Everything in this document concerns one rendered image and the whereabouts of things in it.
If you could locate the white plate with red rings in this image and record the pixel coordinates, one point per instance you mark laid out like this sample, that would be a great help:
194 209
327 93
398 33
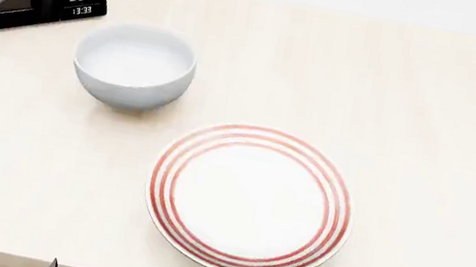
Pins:
249 202

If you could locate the white ceramic bowl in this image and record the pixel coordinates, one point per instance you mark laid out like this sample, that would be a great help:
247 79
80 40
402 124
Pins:
133 68

